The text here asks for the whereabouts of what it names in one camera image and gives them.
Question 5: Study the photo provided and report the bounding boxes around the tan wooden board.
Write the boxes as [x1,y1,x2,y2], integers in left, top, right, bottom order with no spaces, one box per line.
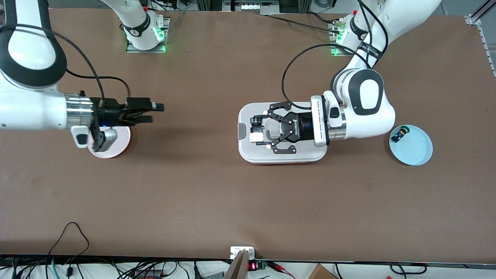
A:
[225,250,249,279]

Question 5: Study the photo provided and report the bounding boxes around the black table cable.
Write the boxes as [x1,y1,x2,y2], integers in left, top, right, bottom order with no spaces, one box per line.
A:
[267,15,341,31]
[306,12,336,25]

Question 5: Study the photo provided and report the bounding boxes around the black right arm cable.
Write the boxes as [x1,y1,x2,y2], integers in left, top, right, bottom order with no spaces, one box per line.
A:
[0,24,132,103]

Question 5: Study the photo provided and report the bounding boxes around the small white mounted device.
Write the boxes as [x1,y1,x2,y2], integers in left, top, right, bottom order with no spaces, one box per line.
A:
[230,246,257,260]

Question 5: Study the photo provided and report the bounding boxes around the aluminium frame rail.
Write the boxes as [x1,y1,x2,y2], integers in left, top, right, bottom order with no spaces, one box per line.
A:
[464,0,496,78]

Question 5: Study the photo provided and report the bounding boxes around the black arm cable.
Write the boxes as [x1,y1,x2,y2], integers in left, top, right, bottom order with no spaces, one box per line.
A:
[281,0,389,103]
[0,24,132,103]

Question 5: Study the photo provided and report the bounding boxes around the red clip lead wires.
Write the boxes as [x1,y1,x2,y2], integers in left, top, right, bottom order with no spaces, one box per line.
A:
[267,261,296,279]

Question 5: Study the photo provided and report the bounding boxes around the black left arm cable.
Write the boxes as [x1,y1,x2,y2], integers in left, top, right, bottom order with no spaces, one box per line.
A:
[281,0,389,103]

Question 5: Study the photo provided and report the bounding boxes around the black oval cable loop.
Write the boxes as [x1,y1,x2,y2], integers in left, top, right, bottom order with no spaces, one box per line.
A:
[389,262,427,276]

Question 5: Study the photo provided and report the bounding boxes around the pink round plate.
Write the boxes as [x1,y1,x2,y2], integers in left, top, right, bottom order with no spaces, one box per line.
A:
[87,126,133,159]

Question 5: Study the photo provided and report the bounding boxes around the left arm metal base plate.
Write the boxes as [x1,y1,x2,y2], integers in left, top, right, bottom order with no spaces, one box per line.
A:
[328,21,359,57]

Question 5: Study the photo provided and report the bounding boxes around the black looped cable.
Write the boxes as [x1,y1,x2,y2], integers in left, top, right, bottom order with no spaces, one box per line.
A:
[48,222,90,259]

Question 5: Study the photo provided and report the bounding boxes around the metal frame with white panel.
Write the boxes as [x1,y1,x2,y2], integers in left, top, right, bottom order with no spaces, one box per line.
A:
[222,0,280,16]

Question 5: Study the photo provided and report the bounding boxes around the white lidded container box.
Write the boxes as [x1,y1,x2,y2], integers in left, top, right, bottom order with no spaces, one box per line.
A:
[238,102,328,165]

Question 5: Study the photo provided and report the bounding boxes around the light blue round plate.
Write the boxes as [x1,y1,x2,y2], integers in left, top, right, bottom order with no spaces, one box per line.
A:
[389,124,433,166]

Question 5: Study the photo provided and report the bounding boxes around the brown cardboard box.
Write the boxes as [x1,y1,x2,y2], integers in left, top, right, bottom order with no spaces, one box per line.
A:
[308,263,338,279]

